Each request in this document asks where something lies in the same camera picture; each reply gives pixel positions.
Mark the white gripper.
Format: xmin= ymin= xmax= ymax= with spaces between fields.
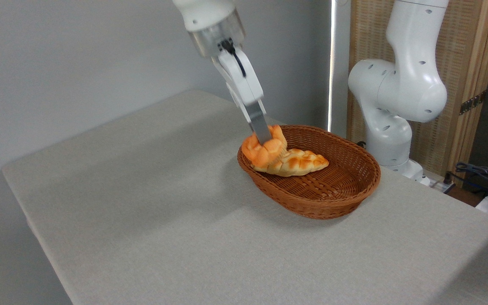
xmin=212 ymin=47 xmax=272 ymax=145

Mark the round orange bread bun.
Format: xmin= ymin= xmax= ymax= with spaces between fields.
xmin=241 ymin=125 xmax=288 ymax=168

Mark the long braided bread loaf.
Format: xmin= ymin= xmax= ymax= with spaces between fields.
xmin=251 ymin=148 xmax=330 ymax=177

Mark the brown oval wicker basket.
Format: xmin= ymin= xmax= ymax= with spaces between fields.
xmin=237 ymin=125 xmax=382 ymax=220

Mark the white vertical pole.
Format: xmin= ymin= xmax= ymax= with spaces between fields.
xmin=328 ymin=0 xmax=338 ymax=133

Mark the grey tablecloth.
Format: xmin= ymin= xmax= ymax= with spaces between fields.
xmin=2 ymin=89 xmax=488 ymax=305

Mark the white power strip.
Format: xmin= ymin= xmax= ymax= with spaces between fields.
xmin=428 ymin=172 xmax=456 ymax=194

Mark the black screen hinge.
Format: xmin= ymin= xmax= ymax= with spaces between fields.
xmin=459 ymin=90 xmax=487 ymax=116

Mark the wooden rattan folding screen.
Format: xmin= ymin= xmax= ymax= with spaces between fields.
xmin=348 ymin=0 xmax=488 ymax=187

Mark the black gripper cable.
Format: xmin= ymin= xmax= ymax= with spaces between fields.
xmin=220 ymin=39 xmax=247 ymax=78

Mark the blue cable bundle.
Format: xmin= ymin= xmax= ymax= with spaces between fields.
xmin=455 ymin=162 xmax=488 ymax=200

